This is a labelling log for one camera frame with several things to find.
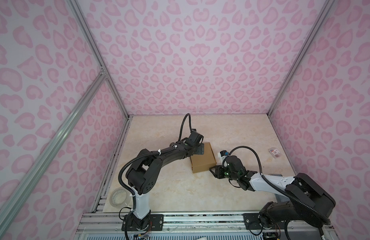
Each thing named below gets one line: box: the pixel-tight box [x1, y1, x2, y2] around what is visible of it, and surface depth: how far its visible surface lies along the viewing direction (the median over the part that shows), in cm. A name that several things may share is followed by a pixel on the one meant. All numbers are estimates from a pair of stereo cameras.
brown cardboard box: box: [190, 142, 217, 174], surface depth 92 cm
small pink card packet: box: [268, 147, 281, 159], surface depth 97 cm
